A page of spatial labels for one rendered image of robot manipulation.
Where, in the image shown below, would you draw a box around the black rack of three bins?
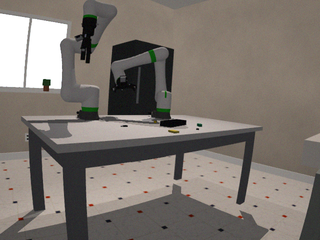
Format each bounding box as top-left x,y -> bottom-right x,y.
160,119 -> 187,127

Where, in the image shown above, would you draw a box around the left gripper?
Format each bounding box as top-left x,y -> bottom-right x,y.
111,80 -> 137,93

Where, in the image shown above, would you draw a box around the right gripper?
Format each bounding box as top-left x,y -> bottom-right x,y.
80,26 -> 95,64

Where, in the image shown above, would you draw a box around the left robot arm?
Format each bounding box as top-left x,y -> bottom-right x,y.
111,47 -> 172,119

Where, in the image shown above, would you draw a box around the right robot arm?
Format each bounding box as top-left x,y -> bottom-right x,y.
60,0 -> 118,120

